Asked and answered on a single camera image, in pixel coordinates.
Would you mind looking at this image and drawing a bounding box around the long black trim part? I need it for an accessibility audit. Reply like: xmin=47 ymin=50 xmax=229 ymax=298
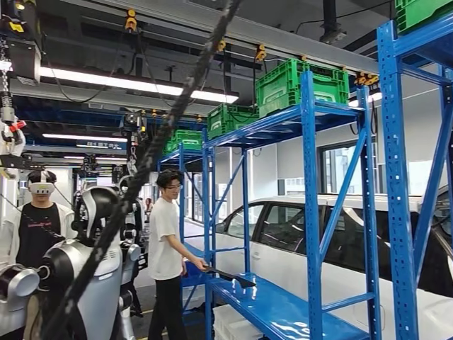
xmin=38 ymin=0 xmax=245 ymax=340
xmin=203 ymin=265 xmax=256 ymax=290

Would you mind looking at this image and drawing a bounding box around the white car body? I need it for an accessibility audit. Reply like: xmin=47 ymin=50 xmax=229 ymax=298
xmin=184 ymin=193 xmax=453 ymax=340

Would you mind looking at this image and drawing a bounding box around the black overhead hoist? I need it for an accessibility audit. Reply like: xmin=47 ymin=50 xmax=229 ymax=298
xmin=120 ymin=110 xmax=148 ymax=176
xmin=0 ymin=0 xmax=42 ymax=125

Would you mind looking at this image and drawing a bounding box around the silver black humanoid robot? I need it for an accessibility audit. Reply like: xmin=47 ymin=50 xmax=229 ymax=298
xmin=0 ymin=185 xmax=142 ymax=340
xmin=118 ymin=174 xmax=150 ymax=320

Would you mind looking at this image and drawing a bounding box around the white storage box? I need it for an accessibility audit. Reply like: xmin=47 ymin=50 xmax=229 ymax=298
xmin=212 ymin=304 xmax=265 ymax=340

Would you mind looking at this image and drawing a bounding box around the long ceiling light strip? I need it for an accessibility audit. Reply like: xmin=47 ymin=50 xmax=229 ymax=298
xmin=348 ymin=91 xmax=384 ymax=109
xmin=42 ymin=133 xmax=128 ymax=144
xmin=39 ymin=66 xmax=240 ymax=105

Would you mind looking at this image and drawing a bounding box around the white VR headset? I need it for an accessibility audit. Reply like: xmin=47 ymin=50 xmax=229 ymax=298
xmin=27 ymin=170 xmax=57 ymax=196

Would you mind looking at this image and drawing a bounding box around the grey overhead rail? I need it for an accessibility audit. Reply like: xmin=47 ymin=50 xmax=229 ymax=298
xmin=60 ymin=0 xmax=380 ymax=75

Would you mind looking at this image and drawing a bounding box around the black hanging cable loop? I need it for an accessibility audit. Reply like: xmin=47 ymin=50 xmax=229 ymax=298
xmin=369 ymin=99 xmax=378 ymax=137

